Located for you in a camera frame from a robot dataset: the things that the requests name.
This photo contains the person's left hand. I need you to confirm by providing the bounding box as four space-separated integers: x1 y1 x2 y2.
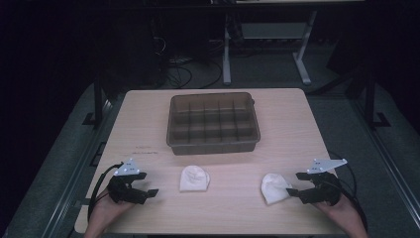
87 188 136 229

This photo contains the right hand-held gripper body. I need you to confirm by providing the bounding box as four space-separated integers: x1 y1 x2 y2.
297 158 349 206

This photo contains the aluminium frame rail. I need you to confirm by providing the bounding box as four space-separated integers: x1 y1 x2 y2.
42 98 115 238
351 98 420 221

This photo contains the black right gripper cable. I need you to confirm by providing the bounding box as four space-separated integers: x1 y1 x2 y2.
328 151 369 232

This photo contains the person's right hand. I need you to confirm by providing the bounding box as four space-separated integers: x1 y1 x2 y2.
313 193 364 230

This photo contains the black metal stand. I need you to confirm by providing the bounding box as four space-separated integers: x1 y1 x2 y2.
365 70 391 129
82 72 106 129

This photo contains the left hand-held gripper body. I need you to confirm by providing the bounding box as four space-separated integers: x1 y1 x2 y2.
107 158 148 205

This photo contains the brown divided storage box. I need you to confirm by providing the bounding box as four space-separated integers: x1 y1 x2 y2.
165 91 262 157

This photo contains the bundle of floor cables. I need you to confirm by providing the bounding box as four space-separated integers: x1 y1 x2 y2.
153 36 224 89

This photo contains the grey panel under desk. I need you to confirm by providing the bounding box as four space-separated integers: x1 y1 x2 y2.
241 22 308 40

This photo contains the white sock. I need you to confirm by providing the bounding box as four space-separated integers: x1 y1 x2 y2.
261 173 293 206
178 165 211 192

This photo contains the white-legged desk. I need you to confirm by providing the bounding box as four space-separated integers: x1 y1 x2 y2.
211 0 365 86

